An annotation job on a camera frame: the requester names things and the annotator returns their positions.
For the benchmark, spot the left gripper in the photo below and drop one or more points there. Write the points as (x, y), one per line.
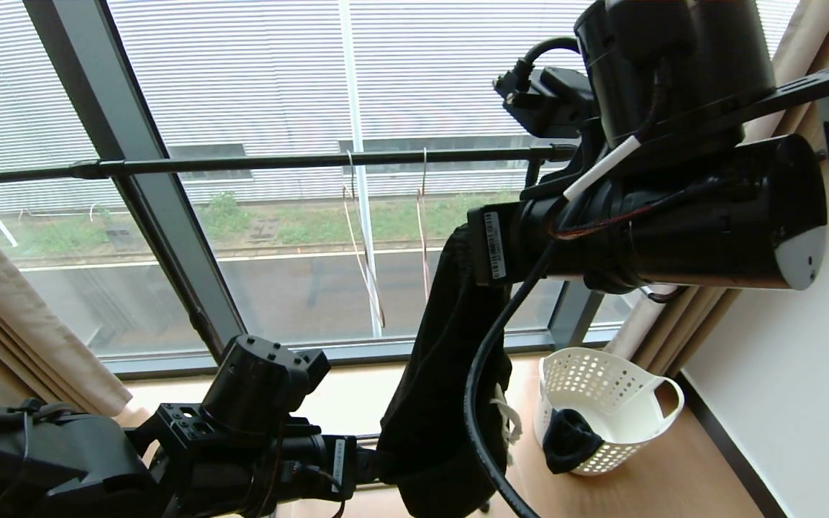
(299, 467)

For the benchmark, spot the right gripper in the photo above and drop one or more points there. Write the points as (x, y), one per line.
(709, 216)

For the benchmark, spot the black shorts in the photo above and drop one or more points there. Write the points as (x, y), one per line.
(436, 403)

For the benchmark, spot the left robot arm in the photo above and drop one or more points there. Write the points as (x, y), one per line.
(62, 460)

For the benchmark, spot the white laundry basket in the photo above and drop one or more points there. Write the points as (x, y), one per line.
(623, 403)

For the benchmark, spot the pink clothes hanger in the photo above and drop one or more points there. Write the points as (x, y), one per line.
(364, 266)
(423, 244)

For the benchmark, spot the black clothes rack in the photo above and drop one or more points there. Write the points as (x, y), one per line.
(242, 162)

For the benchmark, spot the beige curtain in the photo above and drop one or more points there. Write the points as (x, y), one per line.
(19, 331)
(673, 331)

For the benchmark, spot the black garment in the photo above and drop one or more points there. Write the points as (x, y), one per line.
(569, 442)

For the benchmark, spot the window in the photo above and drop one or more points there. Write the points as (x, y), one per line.
(242, 72)

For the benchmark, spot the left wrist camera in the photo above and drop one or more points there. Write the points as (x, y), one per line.
(314, 370)

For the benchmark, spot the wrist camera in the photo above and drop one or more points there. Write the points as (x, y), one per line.
(558, 101)
(314, 370)

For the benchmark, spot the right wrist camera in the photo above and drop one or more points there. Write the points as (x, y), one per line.
(558, 101)

